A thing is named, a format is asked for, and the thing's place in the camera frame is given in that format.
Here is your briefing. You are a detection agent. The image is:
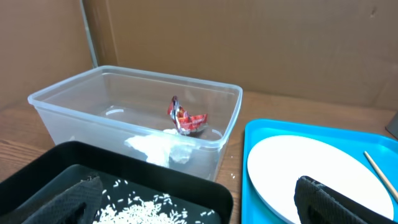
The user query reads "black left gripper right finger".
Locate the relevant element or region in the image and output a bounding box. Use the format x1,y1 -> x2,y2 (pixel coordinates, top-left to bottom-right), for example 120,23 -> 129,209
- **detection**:
294,176 -> 397,224

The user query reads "clear plastic bin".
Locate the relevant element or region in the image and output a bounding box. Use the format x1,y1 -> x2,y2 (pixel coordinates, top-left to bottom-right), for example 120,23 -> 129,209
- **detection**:
28,65 -> 243,180

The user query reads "black plastic tray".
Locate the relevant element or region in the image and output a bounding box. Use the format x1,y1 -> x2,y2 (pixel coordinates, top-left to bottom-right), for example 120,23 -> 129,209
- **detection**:
1,141 -> 233,223

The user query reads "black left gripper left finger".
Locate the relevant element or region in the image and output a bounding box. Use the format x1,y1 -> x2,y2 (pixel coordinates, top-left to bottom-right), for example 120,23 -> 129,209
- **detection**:
0,175 -> 104,224

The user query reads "teal plastic tray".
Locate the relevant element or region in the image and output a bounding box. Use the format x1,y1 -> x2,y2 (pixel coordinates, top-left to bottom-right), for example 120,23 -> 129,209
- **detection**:
241,119 -> 397,223

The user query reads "white round plate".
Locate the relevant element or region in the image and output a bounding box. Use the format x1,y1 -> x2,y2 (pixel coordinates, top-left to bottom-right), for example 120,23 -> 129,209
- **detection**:
246,134 -> 397,223

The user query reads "pile of rice grains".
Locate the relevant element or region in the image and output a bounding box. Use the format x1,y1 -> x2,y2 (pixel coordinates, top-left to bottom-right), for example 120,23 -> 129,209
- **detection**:
93,176 -> 221,224

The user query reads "left wooden chopstick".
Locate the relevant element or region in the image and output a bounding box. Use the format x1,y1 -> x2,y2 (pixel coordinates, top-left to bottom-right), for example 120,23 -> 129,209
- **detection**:
364,151 -> 398,201

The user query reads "white tissue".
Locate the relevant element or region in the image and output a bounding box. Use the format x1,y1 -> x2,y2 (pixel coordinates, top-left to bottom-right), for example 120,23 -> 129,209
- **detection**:
124,134 -> 196,168

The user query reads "red snack wrapper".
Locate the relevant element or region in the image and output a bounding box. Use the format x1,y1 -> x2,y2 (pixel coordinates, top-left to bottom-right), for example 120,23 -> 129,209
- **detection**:
167,96 -> 208,136

